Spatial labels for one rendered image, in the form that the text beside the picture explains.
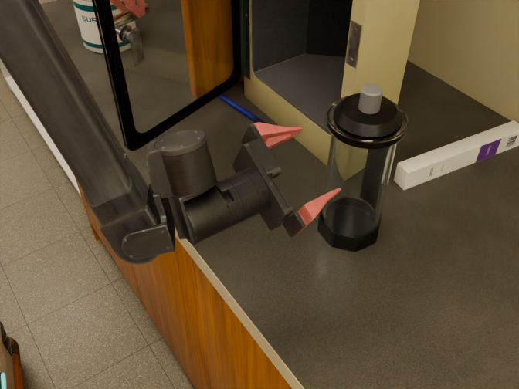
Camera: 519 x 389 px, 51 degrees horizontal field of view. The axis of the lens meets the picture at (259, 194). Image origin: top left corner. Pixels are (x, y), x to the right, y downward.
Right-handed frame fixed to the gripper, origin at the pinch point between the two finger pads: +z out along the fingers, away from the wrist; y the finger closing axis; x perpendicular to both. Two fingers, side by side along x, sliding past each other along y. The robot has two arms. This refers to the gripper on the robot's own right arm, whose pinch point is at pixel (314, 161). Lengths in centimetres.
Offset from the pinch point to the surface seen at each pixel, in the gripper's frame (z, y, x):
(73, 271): -24, 37, 147
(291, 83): 20.1, 22.4, 24.7
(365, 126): 6.4, 0.3, -4.8
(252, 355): -10.5, -18.2, 34.2
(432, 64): 59, 17, 30
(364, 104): 7.9, 2.9, -5.2
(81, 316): -28, 19, 137
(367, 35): 17.1, 13.1, -2.8
